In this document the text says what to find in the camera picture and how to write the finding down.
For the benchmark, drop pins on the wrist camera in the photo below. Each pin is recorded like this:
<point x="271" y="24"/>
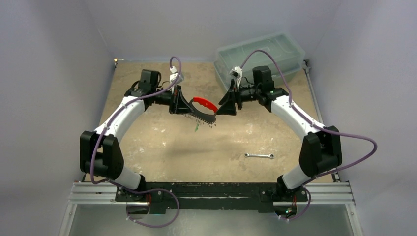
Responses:
<point x="237" y="73"/>
<point x="175" y="77"/>

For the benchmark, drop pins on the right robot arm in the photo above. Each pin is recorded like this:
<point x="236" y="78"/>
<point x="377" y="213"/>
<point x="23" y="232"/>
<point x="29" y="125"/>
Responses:
<point x="320" y="146"/>

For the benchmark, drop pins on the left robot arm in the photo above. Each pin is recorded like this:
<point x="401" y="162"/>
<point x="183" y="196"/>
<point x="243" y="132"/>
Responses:
<point x="100" y="151"/>

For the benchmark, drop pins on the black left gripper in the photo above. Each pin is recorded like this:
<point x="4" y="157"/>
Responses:
<point x="179" y="104"/>

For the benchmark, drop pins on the clear plastic storage bin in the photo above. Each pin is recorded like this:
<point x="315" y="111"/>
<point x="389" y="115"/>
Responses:
<point x="288" y="54"/>

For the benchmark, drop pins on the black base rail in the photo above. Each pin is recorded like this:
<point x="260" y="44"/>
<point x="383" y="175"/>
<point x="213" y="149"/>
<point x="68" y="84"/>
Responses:
<point x="264" y="197"/>

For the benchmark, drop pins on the steel key organizer red handle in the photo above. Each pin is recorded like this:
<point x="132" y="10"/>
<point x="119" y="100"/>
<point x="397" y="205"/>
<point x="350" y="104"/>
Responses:
<point x="206" y="112"/>

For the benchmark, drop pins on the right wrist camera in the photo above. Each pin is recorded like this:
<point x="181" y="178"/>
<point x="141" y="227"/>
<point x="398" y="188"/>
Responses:
<point x="237" y="73"/>

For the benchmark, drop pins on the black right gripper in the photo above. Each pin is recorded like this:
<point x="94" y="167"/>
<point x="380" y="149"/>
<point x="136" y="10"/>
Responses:
<point x="236" y="97"/>

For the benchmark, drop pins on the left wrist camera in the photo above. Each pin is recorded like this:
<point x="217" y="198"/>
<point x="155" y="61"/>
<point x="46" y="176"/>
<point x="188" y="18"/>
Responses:
<point x="175" y="77"/>

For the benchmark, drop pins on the aluminium frame rail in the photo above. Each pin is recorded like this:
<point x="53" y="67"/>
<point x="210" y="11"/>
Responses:
<point x="93" y="211"/>

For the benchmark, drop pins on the silver combination wrench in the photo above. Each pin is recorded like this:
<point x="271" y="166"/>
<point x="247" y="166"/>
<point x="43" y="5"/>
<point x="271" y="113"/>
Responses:
<point x="269" y="156"/>

